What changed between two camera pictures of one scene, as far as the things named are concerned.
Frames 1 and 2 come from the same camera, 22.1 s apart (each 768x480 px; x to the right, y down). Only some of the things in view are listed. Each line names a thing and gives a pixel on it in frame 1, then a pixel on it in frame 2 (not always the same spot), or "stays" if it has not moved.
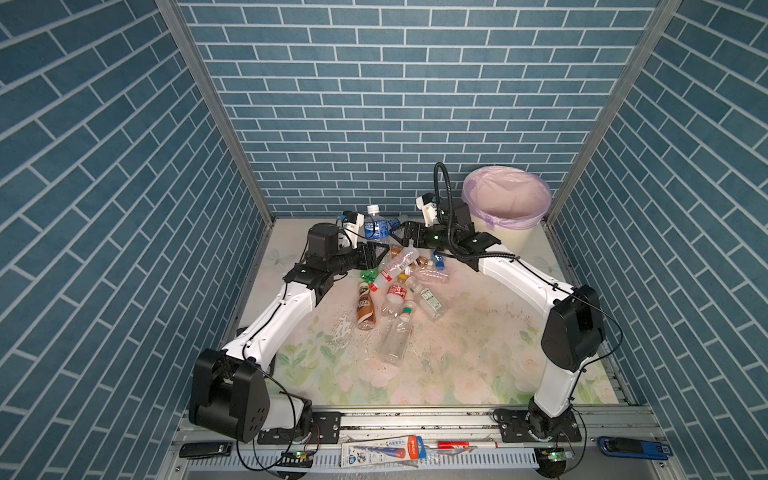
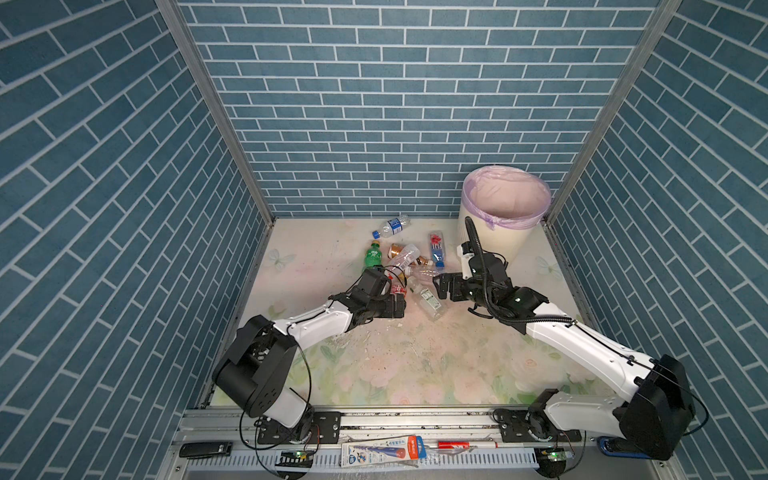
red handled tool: [451, 447] stays
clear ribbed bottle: [430, 274] stays
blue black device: [632, 448] stays
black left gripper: [370, 261] to [390, 311]
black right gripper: [411, 227] to [455, 292]
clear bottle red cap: [396, 265] stays
